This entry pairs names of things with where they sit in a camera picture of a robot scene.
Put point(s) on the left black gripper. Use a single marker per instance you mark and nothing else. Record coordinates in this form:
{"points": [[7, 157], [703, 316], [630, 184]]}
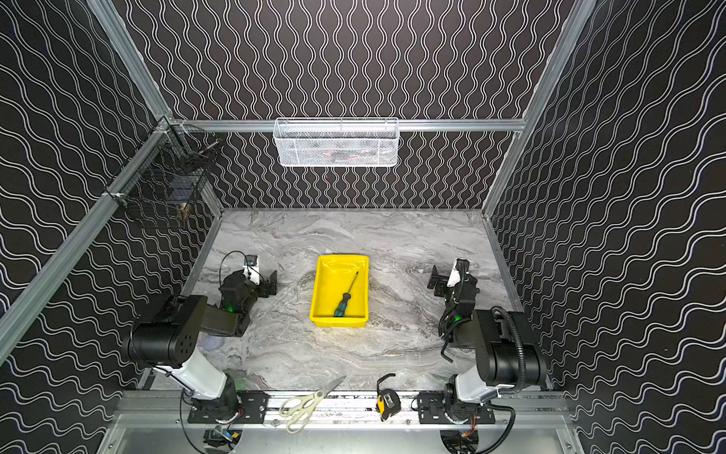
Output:
{"points": [[259, 285]]}

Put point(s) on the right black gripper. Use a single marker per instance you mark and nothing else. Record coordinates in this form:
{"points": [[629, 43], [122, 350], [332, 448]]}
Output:
{"points": [[448, 281]]}

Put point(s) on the green handled screwdriver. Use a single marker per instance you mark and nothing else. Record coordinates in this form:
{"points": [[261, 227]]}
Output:
{"points": [[341, 309]]}

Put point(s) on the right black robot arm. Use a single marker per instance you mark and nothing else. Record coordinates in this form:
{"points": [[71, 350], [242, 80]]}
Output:
{"points": [[507, 359]]}

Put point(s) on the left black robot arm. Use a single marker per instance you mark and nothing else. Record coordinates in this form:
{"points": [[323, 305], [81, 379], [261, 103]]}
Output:
{"points": [[165, 337]]}

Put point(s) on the yellow plastic bin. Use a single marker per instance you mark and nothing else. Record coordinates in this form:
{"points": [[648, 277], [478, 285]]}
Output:
{"points": [[334, 275]]}

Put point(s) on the grey round disc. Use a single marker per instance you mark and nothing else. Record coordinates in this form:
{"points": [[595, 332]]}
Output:
{"points": [[211, 343]]}

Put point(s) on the yellow black tape measure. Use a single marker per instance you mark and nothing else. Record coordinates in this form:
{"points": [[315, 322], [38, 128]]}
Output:
{"points": [[388, 401]]}

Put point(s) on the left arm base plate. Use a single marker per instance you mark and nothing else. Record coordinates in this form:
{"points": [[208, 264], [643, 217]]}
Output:
{"points": [[247, 408]]}

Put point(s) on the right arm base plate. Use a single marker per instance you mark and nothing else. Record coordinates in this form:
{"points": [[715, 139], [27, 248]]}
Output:
{"points": [[437, 408]]}

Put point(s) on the white handled scissors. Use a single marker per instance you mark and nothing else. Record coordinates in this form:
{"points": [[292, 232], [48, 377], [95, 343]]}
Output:
{"points": [[298, 410]]}

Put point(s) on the black wire basket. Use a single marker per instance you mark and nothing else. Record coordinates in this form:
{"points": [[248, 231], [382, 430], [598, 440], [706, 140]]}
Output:
{"points": [[167, 190]]}

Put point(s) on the aluminium front rail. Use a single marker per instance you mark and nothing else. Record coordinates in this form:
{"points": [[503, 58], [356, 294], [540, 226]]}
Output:
{"points": [[340, 410]]}

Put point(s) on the white wire mesh basket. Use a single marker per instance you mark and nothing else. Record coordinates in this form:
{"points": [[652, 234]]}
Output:
{"points": [[337, 142]]}

